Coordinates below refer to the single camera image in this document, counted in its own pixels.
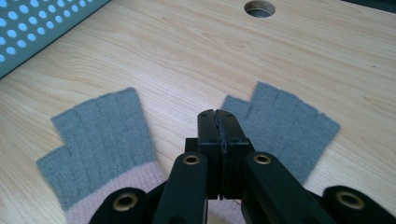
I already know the blue perforated plastic basket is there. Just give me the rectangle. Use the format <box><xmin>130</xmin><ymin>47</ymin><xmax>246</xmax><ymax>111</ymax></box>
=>
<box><xmin>0</xmin><ymin>0</ymin><xmax>112</xmax><ymax>79</ymax></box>

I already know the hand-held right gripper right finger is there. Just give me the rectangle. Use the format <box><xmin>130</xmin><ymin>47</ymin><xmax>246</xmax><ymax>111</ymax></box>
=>
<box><xmin>216</xmin><ymin>108</ymin><xmax>255</xmax><ymax>201</ymax></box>

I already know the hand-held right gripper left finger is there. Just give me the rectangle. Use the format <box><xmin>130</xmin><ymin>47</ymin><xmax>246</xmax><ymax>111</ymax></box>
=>
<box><xmin>185</xmin><ymin>108</ymin><xmax>224</xmax><ymax>201</ymax></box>

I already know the grey pink fingerless glove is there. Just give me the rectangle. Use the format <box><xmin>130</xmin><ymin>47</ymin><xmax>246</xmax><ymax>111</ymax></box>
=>
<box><xmin>219</xmin><ymin>81</ymin><xmax>341</xmax><ymax>185</ymax></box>
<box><xmin>36</xmin><ymin>87</ymin><xmax>166</xmax><ymax>224</ymax></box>

